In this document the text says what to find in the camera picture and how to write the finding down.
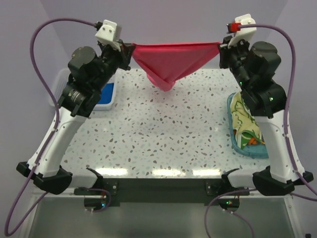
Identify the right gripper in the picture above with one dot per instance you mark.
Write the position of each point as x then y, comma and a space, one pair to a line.
226, 52

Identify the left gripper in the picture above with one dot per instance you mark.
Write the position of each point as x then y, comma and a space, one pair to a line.
123, 55

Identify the pink towel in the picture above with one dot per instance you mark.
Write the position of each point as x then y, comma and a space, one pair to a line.
164, 64

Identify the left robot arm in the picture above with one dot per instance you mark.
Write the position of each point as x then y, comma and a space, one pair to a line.
89, 73

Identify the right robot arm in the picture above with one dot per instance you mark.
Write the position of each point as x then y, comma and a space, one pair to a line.
253, 67

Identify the blue folded towel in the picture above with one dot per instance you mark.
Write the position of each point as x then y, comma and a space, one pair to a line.
106, 95

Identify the white plastic basket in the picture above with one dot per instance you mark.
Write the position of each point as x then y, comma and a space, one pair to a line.
62, 79

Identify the yellow green patterned towel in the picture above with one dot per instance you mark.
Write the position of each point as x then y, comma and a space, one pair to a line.
245, 129

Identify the teal plastic tub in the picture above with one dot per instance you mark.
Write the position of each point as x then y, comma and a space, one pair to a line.
253, 151

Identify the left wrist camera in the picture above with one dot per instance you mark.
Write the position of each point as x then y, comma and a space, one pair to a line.
109, 34

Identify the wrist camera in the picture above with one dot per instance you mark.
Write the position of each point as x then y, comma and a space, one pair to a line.
109, 34
243, 33

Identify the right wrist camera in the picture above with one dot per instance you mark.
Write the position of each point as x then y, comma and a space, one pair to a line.
243, 33

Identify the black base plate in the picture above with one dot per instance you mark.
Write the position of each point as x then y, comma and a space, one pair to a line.
154, 190

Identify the aluminium rail frame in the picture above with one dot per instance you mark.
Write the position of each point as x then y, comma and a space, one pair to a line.
240, 215

